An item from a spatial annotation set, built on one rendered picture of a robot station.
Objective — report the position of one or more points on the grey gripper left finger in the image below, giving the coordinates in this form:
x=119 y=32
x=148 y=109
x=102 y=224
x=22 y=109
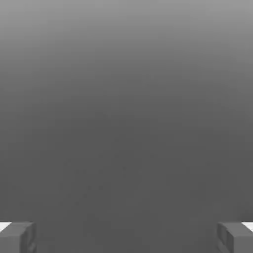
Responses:
x=15 y=238

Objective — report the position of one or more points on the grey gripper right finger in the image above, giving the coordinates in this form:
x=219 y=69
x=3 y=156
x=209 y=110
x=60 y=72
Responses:
x=237 y=238

